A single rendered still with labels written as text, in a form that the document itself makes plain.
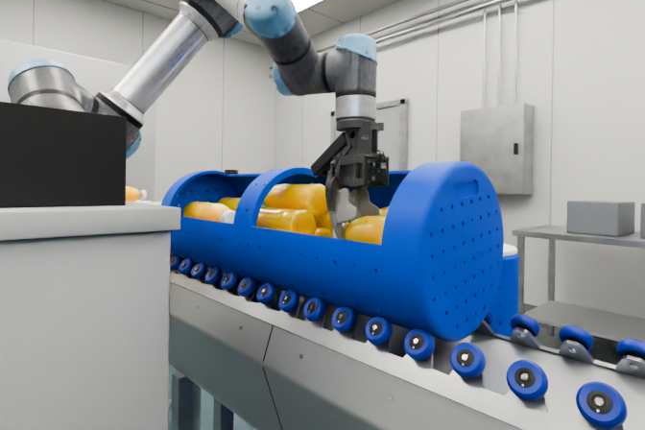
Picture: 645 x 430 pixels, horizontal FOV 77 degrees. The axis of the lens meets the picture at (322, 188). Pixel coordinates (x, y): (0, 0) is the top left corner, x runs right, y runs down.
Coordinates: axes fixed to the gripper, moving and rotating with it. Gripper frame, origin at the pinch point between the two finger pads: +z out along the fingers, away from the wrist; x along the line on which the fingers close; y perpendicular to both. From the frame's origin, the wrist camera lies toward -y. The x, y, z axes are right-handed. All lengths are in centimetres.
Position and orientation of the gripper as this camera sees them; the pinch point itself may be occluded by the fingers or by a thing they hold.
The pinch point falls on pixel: (346, 231)
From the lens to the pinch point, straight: 76.8
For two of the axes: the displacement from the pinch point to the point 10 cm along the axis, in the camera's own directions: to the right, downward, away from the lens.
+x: 7.2, 0.1, 6.9
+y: 6.9, 0.1, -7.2
